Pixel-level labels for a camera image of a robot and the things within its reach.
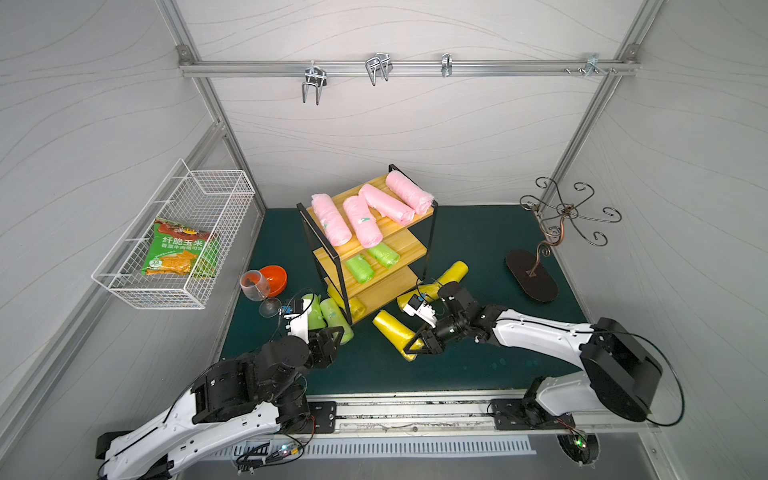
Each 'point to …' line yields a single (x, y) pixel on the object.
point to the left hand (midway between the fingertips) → (338, 335)
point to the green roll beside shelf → (334, 316)
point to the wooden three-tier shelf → (413, 242)
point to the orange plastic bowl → (276, 278)
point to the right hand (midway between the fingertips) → (406, 346)
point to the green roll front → (384, 254)
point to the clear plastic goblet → (255, 287)
